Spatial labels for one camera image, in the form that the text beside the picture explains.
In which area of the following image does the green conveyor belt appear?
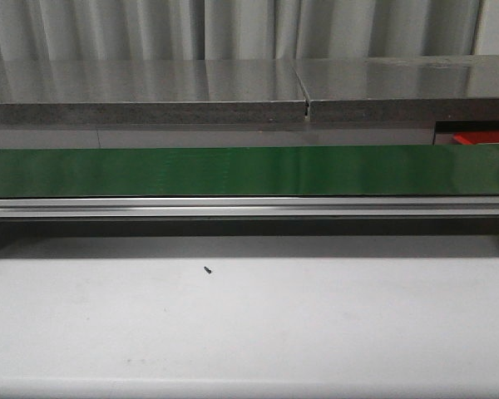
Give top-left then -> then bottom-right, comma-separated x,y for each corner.
0,145 -> 499,199

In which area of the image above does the red plastic tray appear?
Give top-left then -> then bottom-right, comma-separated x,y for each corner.
452,131 -> 499,145

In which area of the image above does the grey stone counter left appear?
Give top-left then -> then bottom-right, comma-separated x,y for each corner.
0,60 -> 306,126

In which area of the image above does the grey pleated curtain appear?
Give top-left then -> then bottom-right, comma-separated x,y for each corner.
0,1 -> 482,61

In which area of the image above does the aluminium conveyor side rail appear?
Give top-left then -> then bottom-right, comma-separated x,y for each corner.
0,196 -> 499,219

